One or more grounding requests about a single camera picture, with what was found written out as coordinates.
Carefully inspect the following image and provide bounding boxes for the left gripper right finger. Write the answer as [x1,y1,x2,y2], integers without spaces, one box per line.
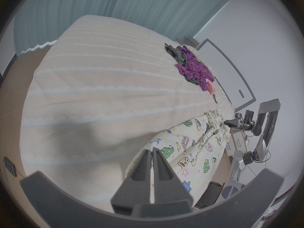
[152,147,194,210]

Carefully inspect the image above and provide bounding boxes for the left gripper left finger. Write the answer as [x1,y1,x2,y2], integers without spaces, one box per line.
[110,149,152,216]

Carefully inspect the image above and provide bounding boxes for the white printed pyjama top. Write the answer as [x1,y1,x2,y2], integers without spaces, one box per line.
[125,109,230,199]

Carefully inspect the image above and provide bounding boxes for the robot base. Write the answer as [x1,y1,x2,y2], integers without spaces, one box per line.
[193,149,246,209]

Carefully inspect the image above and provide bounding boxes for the pile of clothes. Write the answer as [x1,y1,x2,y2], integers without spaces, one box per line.
[164,44,218,104]

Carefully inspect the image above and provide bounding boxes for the bed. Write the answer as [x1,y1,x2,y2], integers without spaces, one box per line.
[19,14,257,207]

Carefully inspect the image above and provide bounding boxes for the white chest of drawers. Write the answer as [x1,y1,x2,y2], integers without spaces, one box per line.
[225,130,250,157]

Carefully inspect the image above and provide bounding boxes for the cream pillow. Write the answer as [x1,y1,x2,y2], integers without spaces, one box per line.
[190,46,215,76]

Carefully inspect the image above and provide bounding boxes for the black power strip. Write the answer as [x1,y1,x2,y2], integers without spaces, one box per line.
[3,158,18,177]

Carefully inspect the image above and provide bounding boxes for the blue-green curtain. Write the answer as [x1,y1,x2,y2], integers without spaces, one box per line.
[13,0,245,56]

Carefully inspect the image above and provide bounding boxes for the black cable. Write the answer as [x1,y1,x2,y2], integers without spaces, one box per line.
[246,148,272,176]

